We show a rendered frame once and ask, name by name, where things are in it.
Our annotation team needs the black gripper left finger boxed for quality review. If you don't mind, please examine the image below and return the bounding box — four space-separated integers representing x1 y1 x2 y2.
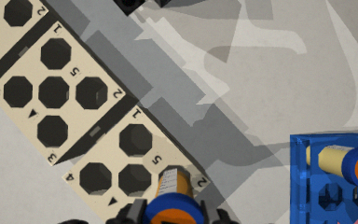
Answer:
59 199 147 224

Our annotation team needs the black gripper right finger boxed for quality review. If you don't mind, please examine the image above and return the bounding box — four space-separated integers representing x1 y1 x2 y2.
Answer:
200 200 240 224

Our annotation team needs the grey sloped button desk with green done key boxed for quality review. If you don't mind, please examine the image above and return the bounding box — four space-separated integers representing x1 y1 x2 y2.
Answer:
113 0 171 16

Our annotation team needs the blue tube rack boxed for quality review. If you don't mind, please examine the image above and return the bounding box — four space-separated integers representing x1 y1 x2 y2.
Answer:
290 133 358 224

